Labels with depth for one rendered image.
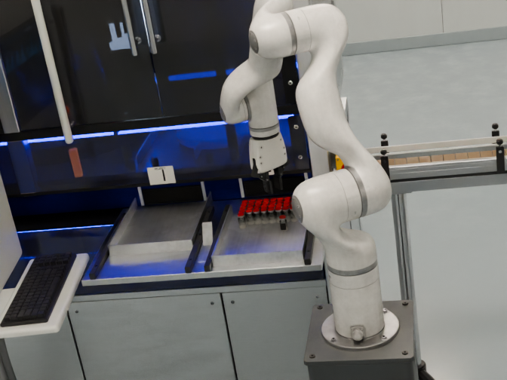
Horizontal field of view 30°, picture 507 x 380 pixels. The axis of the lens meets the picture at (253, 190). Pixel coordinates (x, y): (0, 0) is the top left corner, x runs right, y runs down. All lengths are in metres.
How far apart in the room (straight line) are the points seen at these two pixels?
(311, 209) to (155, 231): 0.96
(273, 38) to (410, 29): 5.46
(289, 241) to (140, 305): 0.72
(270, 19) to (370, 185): 0.43
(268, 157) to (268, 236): 0.30
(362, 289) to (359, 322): 0.09
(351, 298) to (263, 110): 0.61
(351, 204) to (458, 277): 2.17
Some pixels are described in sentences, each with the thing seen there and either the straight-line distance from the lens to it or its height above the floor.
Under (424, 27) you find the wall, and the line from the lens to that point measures 7.55.
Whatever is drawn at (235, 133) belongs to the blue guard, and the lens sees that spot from 2.92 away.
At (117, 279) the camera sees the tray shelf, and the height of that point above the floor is 0.88.
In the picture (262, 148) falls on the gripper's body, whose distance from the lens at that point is 2.60.
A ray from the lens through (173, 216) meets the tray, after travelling 3.05.
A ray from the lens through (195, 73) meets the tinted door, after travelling 2.88.
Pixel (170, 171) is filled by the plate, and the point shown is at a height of 1.03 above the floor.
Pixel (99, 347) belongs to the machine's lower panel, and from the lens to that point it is 3.40.
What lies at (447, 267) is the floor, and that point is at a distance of 4.34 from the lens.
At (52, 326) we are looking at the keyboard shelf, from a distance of 2.75.
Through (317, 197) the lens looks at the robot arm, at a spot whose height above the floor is 1.26.
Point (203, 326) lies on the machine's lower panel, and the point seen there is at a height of 0.45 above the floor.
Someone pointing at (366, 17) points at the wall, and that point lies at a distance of 7.52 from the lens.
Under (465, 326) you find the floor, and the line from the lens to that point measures 3.93.
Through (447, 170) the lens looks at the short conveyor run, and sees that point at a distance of 3.05.
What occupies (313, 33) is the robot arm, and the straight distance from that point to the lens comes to 2.15.
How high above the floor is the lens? 2.13
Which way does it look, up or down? 24 degrees down
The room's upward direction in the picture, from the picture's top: 9 degrees counter-clockwise
